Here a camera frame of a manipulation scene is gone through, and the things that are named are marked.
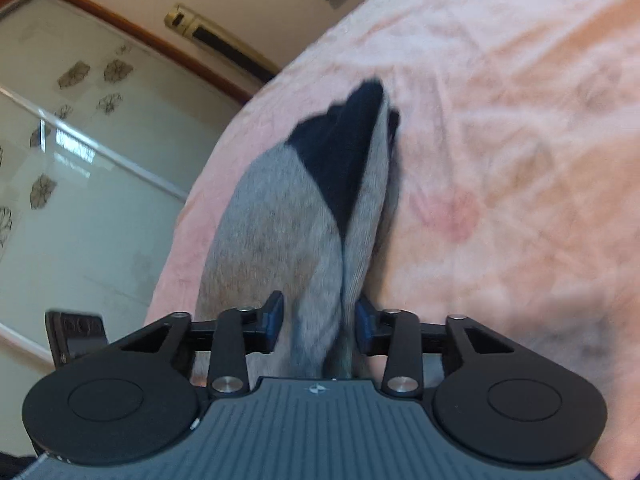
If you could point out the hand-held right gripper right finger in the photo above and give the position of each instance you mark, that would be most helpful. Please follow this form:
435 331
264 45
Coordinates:
365 331

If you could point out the black rectangular device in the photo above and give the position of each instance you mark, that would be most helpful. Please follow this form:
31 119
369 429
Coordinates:
75 335

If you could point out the wall air conditioner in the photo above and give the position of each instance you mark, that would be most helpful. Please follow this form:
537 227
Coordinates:
220 40

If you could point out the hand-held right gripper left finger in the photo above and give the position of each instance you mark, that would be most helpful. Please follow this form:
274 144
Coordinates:
273 321

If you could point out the navy and grey sweater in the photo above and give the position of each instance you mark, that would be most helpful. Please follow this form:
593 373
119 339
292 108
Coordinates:
270 220

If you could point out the pink bedsheet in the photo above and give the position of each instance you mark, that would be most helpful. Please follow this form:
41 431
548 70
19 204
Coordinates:
500 110

